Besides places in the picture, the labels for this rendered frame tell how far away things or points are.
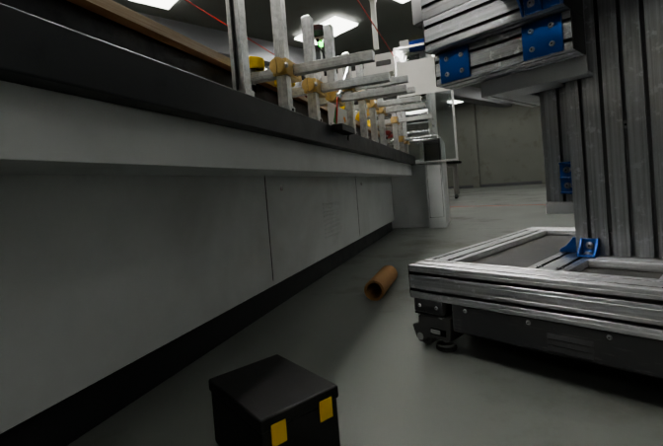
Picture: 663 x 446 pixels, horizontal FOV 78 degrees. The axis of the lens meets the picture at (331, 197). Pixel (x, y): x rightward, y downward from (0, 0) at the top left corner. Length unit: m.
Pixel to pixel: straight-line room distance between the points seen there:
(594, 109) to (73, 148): 1.13
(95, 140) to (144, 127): 0.11
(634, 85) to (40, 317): 1.34
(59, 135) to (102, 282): 0.39
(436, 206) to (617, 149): 2.90
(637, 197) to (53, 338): 1.29
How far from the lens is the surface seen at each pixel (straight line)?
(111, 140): 0.75
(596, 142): 1.23
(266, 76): 1.41
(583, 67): 1.20
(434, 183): 3.99
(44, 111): 0.69
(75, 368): 0.98
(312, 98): 1.56
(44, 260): 0.91
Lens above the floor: 0.45
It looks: 1 degrees down
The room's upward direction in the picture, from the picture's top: 5 degrees counter-clockwise
